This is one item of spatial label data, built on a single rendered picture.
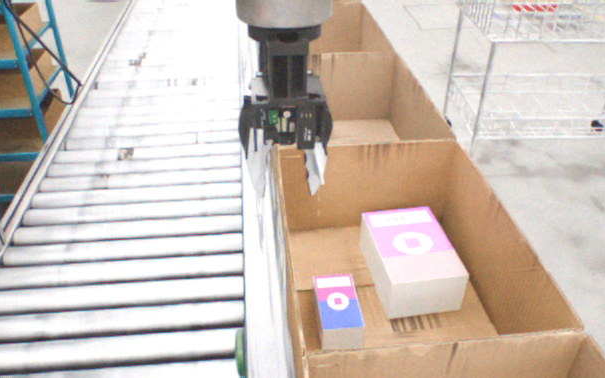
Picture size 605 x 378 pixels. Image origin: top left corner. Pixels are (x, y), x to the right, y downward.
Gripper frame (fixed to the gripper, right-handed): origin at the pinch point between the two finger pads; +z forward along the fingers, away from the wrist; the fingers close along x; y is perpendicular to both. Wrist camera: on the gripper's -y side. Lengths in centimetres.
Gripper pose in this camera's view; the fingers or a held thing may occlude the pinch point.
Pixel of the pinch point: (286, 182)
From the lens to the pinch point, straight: 63.9
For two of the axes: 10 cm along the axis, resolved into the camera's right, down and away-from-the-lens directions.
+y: 0.9, 5.7, -8.1
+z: 0.0, 8.2, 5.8
